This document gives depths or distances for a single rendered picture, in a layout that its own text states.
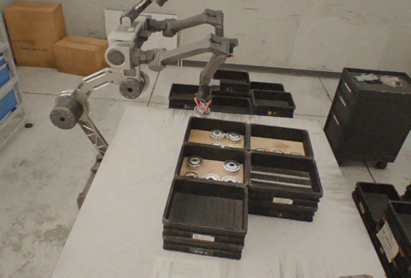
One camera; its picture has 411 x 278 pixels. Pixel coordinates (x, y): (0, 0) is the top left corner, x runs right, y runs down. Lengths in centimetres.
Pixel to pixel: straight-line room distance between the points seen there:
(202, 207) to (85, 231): 62
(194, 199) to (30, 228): 152
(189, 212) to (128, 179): 53
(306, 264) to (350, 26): 394
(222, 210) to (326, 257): 58
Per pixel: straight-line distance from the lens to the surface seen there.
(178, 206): 180
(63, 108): 237
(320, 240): 199
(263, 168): 208
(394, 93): 329
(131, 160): 227
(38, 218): 301
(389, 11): 539
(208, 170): 200
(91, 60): 473
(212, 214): 178
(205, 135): 227
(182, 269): 174
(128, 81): 213
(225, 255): 177
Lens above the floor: 218
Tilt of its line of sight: 34 degrees down
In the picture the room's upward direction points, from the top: 5 degrees clockwise
